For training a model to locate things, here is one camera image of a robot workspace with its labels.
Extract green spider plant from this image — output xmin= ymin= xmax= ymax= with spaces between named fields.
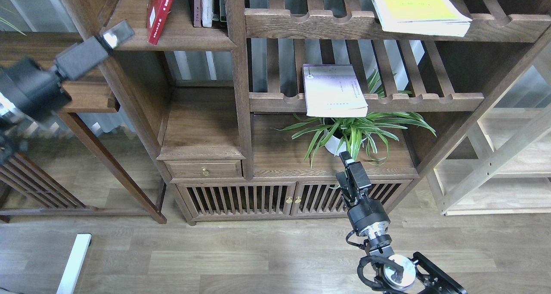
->
xmin=278 ymin=69 xmax=436 ymax=170

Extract yellow green book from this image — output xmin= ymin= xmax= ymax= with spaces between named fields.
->
xmin=372 ymin=0 xmax=472 ymax=37

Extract white bar on floor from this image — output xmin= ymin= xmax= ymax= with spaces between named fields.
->
xmin=56 ymin=233 xmax=92 ymax=294

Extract dark brown upright book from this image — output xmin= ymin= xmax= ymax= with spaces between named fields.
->
xmin=193 ymin=0 xmax=202 ymax=28

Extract white purple book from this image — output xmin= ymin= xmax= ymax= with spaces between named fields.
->
xmin=303 ymin=63 xmax=368 ymax=118

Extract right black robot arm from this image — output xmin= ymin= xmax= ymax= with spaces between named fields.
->
xmin=336 ymin=151 xmax=466 ymax=294

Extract dark wooden bookshelf cabinet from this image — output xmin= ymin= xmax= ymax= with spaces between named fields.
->
xmin=61 ymin=0 xmax=550 ymax=225

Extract white upright book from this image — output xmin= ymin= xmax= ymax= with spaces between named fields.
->
xmin=201 ymin=0 xmax=214 ymax=28

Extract green leaves at left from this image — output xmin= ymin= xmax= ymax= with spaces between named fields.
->
xmin=0 ymin=5 xmax=26 ymax=36

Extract white plant pot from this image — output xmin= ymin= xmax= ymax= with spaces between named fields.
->
xmin=325 ymin=130 xmax=347 ymax=156

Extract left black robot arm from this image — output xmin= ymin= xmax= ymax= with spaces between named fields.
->
xmin=0 ymin=21 xmax=135 ymax=163

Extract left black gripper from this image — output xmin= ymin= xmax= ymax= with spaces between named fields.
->
xmin=1 ymin=21 xmax=135 ymax=123

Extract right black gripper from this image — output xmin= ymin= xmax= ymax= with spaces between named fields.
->
xmin=336 ymin=151 xmax=391 ymax=238

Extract light wooden shelf rack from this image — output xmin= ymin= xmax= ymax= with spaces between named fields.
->
xmin=426 ymin=40 xmax=551 ymax=216

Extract dark green upright book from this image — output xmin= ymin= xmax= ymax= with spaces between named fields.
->
xmin=219 ymin=0 xmax=228 ymax=27

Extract brass drawer knob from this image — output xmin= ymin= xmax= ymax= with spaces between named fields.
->
xmin=201 ymin=167 xmax=210 ymax=176

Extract red cover book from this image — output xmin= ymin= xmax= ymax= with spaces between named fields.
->
xmin=146 ymin=0 xmax=173 ymax=45

